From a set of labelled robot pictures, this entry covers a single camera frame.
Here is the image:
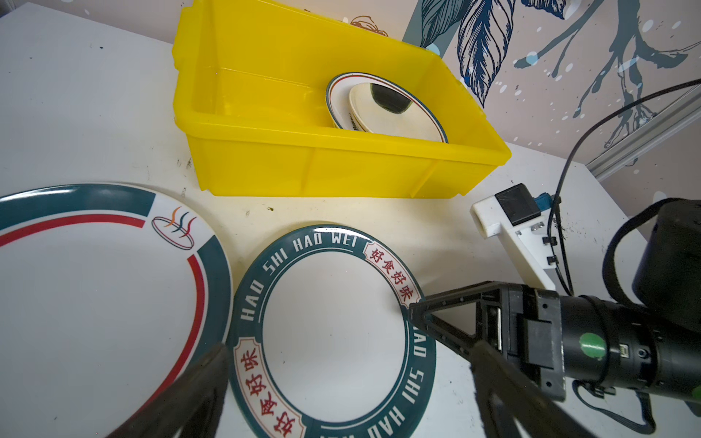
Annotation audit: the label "aluminium frame rail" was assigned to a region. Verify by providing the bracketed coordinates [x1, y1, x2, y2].
[587, 85, 700, 182]

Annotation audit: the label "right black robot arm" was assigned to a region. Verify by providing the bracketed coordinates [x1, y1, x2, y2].
[409, 198, 700, 403]

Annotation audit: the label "yellow plastic bin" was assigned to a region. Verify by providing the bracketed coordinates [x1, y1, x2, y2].
[173, 1, 511, 199]

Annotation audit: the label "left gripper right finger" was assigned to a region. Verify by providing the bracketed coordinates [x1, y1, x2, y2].
[469, 341, 593, 437]

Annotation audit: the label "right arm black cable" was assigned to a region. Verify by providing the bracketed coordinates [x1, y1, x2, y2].
[546, 77, 701, 297]

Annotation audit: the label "white plate red characters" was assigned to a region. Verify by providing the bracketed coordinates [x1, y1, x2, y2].
[326, 72, 448, 143]

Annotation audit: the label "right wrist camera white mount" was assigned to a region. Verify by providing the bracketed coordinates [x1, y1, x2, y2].
[470, 184, 556, 291]

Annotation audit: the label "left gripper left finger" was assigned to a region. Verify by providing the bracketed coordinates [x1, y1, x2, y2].
[110, 344, 230, 437]

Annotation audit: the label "cream floral plate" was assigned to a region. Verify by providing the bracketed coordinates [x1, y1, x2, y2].
[349, 82, 447, 142]

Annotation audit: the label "green rim Hao Wei plate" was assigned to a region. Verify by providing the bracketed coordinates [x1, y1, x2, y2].
[227, 224, 436, 437]

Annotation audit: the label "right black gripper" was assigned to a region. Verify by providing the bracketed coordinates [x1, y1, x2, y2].
[409, 281, 658, 401]

